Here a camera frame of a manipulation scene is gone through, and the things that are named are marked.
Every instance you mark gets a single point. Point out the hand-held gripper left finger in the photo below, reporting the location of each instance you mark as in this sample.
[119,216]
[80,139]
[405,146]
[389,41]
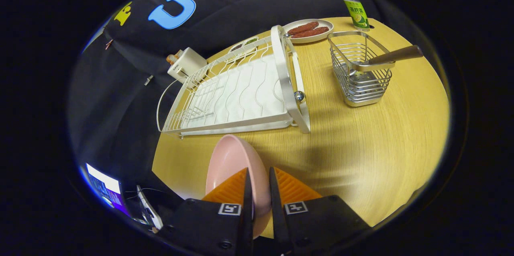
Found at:
[247,216]

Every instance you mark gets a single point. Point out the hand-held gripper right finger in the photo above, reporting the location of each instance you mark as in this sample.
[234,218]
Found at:
[277,216]

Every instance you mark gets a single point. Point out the white sectioned condiment dish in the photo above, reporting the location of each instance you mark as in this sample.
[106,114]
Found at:
[251,41]

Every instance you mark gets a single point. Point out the round white plate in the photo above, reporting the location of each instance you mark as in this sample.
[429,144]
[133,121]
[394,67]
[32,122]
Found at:
[309,40]

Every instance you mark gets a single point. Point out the white flat device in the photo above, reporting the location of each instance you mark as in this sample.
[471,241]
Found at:
[150,209]

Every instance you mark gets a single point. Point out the lit computer screen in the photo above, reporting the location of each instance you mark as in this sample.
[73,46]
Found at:
[104,185]

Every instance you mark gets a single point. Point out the white toaster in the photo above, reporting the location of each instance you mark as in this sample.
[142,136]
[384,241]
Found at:
[188,63]

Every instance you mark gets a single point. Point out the silver clip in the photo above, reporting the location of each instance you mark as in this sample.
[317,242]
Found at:
[148,80]

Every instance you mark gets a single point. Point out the black backdrop cloth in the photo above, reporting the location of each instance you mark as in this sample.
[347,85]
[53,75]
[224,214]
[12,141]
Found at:
[120,99]

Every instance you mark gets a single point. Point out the toast slice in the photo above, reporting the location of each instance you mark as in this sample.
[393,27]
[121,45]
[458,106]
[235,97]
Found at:
[175,56]
[170,60]

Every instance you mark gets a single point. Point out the brown meat piece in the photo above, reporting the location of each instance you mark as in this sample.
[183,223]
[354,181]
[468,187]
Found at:
[311,32]
[303,27]

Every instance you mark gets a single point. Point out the clear bottle green label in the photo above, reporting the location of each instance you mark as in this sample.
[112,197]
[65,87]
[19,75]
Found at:
[357,13]

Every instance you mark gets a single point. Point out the brown clothes clip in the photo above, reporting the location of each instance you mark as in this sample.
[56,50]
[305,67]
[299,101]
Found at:
[108,44]

